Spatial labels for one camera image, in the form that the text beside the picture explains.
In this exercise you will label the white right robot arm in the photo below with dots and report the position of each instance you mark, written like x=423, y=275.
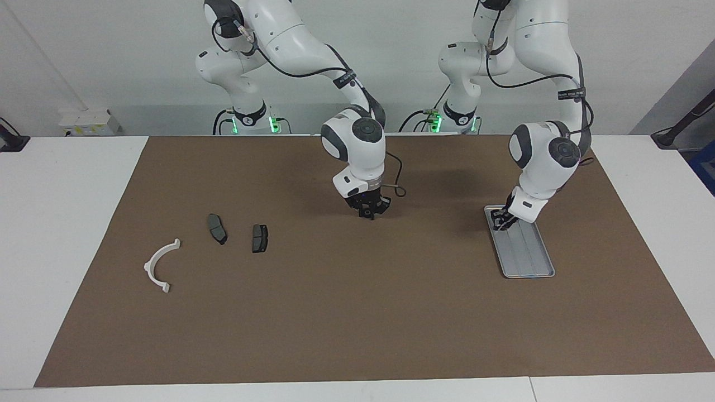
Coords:
x=357, y=145

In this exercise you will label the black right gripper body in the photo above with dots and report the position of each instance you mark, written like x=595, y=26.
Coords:
x=366, y=200

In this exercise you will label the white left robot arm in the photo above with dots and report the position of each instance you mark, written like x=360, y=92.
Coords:
x=544, y=156

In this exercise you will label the curved grey brake pad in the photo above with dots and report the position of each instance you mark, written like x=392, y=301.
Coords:
x=217, y=229

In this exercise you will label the black table clamp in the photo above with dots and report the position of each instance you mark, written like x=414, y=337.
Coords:
x=12, y=139

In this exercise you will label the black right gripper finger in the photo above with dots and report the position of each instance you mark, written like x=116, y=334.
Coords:
x=384, y=206
x=366, y=212

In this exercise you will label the white semicircular bracket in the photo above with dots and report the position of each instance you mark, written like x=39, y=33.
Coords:
x=149, y=269

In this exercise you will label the silver metal tray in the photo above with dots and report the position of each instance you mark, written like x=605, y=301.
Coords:
x=528, y=254

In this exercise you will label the blue box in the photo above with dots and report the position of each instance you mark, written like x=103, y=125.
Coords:
x=705, y=167

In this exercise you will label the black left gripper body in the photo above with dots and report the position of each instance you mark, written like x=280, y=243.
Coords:
x=509, y=211

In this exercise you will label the brown table mat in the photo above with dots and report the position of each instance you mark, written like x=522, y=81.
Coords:
x=363, y=307

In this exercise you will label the rectangular grey brake pad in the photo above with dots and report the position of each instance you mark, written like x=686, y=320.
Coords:
x=259, y=238

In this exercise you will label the black stand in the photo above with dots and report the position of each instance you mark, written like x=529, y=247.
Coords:
x=678, y=125

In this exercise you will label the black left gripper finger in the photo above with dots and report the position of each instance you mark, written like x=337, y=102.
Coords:
x=510, y=223
x=498, y=218

